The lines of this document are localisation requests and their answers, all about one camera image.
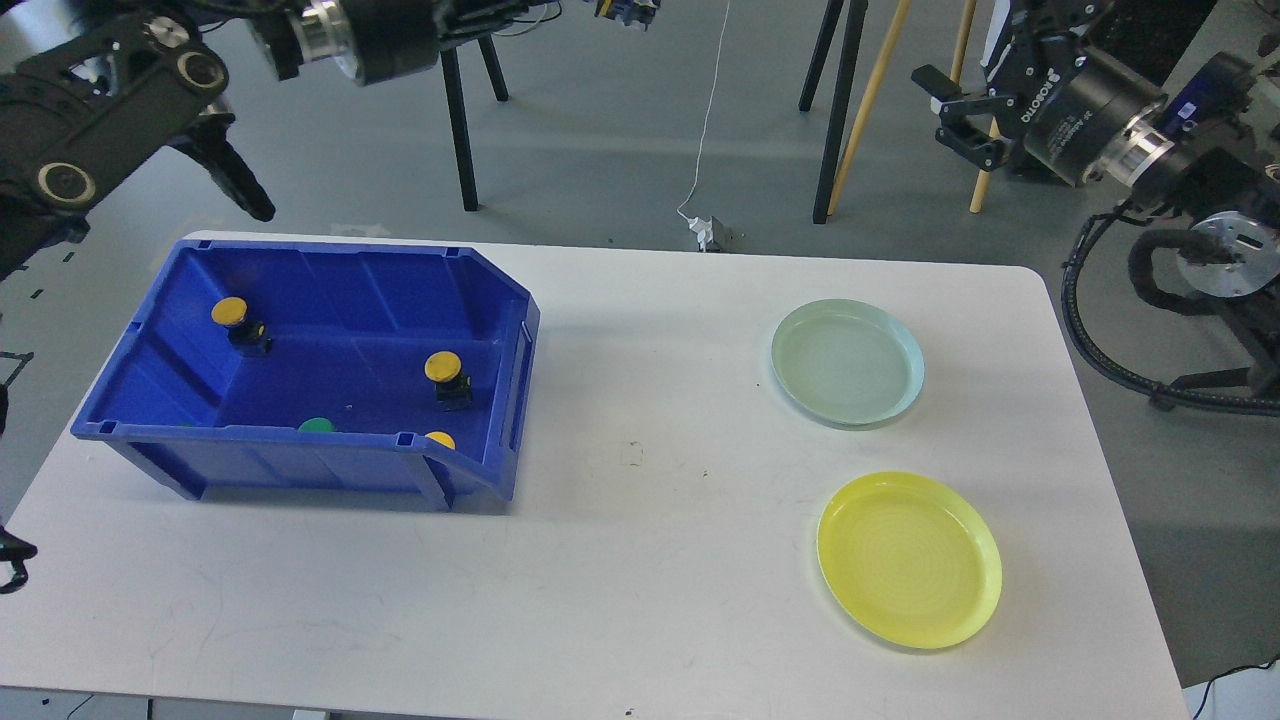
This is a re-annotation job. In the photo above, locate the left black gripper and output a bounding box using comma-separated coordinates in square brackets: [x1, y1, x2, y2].
[335, 1, 545, 86]

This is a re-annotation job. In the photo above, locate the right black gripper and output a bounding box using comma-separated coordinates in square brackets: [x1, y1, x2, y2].
[911, 1, 1169, 186]

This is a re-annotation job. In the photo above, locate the yellow push button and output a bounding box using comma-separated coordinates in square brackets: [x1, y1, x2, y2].
[424, 430, 457, 448]
[422, 350, 474, 411]
[210, 296, 273, 357]

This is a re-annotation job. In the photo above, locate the green push button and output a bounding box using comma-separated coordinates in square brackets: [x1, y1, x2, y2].
[297, 416, 337, 433]
[594, 0, 662, 31]

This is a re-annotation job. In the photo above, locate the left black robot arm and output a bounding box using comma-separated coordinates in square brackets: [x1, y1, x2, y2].
[1, 1, 532, 275]

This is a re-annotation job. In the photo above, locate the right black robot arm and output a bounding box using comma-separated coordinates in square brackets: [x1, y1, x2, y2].
[911, 1, 1277, 416]

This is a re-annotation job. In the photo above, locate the light green plate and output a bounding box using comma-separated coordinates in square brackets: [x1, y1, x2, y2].
[769, 299, 925, 428]

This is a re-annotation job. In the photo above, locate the yellow push button front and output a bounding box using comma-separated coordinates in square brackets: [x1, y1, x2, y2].
[424, 430, 457, 448]

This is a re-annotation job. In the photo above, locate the green push button front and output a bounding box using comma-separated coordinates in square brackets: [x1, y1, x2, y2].
[297, 416, 337, 433]

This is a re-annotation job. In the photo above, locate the yellow plate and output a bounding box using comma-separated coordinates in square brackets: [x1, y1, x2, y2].
[815, 471, 1004, 651]

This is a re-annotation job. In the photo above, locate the black tripod legs left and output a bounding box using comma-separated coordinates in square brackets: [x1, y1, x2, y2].
[440, 35, 509, 211]

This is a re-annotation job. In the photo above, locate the wooden leg right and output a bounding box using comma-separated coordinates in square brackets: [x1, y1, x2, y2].
[942, 0, 1006, 213]

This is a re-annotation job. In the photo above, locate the wooden leg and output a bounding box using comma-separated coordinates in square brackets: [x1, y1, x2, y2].
[824, 1, 913, 217]
[942, 0, 1006, 213]

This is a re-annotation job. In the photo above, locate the wooden leg left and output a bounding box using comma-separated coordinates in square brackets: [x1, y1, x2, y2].
[824, 1, 913, 217]

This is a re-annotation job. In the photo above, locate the black cabinet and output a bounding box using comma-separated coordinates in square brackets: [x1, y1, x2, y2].
[980, 0, 1216, 86]

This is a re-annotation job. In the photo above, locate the black stand leg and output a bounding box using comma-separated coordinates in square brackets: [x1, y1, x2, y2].
[797, 1, 869, 225]

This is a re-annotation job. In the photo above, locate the white power adapter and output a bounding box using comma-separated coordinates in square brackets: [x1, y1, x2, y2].
[687, 217, 733, 252]

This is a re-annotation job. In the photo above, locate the black office chair base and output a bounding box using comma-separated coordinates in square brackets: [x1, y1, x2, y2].
[1149, 293, 1279, 416]

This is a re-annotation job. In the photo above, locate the blue plastic bin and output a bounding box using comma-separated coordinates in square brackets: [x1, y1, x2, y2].
[70, 238, 540, 511]

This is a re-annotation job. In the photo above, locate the white cable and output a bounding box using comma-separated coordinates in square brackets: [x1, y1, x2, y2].
[676, 0, 732, 223]

